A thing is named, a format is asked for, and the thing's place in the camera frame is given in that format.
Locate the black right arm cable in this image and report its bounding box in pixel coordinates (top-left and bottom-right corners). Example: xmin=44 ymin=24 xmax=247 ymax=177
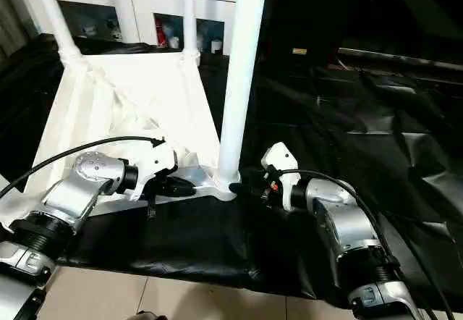
xmin=268 ymin=167 xmax=457 ymax=320

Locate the grey curtain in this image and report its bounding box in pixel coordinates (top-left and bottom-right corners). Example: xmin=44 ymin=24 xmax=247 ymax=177
xmin=0 ymin=0 xmax=39 ymax=60

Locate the white plastic table leg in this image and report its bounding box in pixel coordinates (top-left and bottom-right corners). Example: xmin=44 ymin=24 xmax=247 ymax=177
xmin=216 ymin=0 xmax=271 ymax=195
xmin=182 ymin=0 xmax=201 ymax=59
xmin=30 ymin=0 xmax=81 ymax=64
xmin=0 ymin=172 xmax=25 ymax=195

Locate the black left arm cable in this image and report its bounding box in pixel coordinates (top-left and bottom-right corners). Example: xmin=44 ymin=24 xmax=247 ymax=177
xmin=0 ymin=135 xmax=166 ymax=198

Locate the black backdrop cloth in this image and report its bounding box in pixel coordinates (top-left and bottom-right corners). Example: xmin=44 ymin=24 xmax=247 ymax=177
xmin=252 ymin=0 xmax=463 ymax=55

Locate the white plastic table top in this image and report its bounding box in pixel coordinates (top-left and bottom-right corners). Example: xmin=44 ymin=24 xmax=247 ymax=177
xmin=0 ymin=49 xmax=242 ymax=227

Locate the grey white ornament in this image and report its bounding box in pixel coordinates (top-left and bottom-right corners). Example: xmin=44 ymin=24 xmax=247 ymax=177
xmin=105 ymin=17 xmax=124 ymax=41

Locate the dark metal rod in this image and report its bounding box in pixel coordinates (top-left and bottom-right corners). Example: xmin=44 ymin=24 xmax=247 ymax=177
xmin=337 ymin=46 xmax=463 ymax=72

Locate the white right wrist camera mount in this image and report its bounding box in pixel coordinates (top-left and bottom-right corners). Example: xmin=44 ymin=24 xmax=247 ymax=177
xmin=260 ymin=141 xmax=302 ymax=213

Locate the black mat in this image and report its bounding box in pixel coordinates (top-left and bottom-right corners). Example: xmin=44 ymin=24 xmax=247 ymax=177
xmin=0 ymin=32 xmax=463 ymax=312

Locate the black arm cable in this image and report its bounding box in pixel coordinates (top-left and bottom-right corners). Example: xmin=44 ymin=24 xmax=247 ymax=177
xmin=268 ymin=167 xmax=457 ymax=320
xmin=0 ymin=135 xmax=166 ymax=198

